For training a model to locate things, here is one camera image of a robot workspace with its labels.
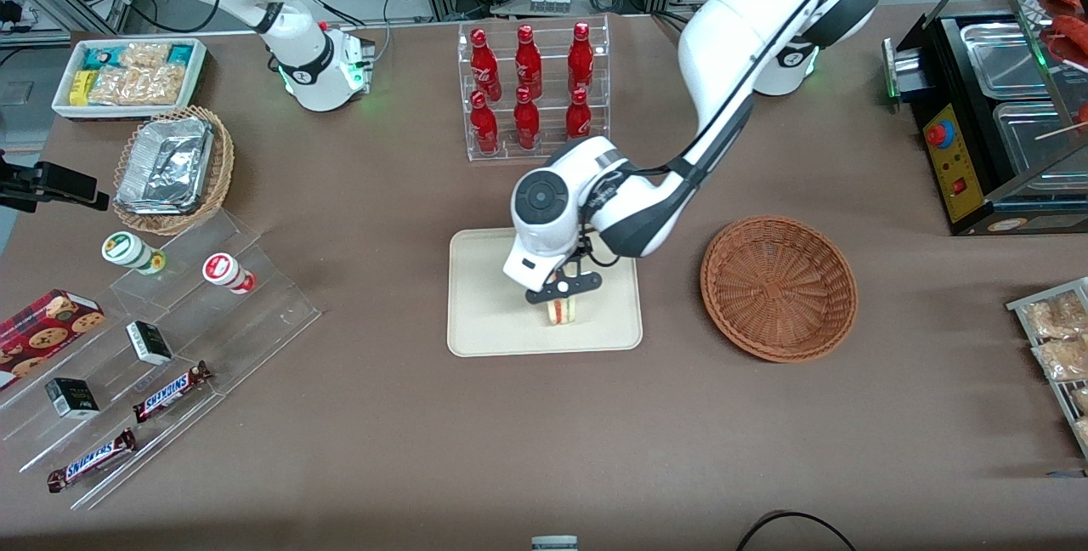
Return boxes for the black floor cable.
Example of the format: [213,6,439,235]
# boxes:
[735,510,859,551]

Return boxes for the clear cracker bag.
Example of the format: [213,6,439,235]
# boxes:
[90,65,188,106]
[119,43,172,68]

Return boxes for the snickers bar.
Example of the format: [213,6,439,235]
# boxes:
[47,429,138,494]
[132,361,213,424]

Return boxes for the red lid cup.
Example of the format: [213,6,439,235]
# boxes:
[202,253,257,295]

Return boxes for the green lid cup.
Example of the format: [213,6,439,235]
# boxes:
[101,231,167,276]

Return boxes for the bagged fried snack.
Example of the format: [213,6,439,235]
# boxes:
[1032,337,1088,383]
[1023,291,1088,340]

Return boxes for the clear acrylic bottle rack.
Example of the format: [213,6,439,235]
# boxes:
[457,15,611,162]

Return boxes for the red cookie box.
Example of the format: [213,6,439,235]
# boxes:
[0,289,107,391]

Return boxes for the light wicker basket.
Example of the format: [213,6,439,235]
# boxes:
[113,105,235,236]

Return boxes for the cream plastic tray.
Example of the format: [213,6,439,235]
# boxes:
[447,228,644,358]

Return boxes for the black hot food case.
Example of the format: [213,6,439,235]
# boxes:
[884,0,1088,237]

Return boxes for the tray of packaged snacks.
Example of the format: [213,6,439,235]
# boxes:
[1006,277,1088,460]

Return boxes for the brown wicker basket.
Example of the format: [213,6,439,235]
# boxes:
[700,215,859,364]

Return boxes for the red cola bottle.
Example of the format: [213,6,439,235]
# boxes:
[567,21,594,95]
[514,25,543,99]
[565,88,592,144]
[513,87,541,151]
[470,91,500,154]
[470,27,502,103]

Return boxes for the small black box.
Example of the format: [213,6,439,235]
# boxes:
[45,378,101,421]
[126,321,174,366]

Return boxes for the stacked aluminium foil trays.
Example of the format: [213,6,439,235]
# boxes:
[116,116,214,217]

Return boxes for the steel food pan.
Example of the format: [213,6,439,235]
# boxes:
[959,20,1053,102]
[992,100,1088,196]

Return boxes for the clear acrylic stepped shelf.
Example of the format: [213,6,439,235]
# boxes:
[0,209,322,511]

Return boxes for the white plastic snack bin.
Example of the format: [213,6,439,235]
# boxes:
[51,37,207,122]

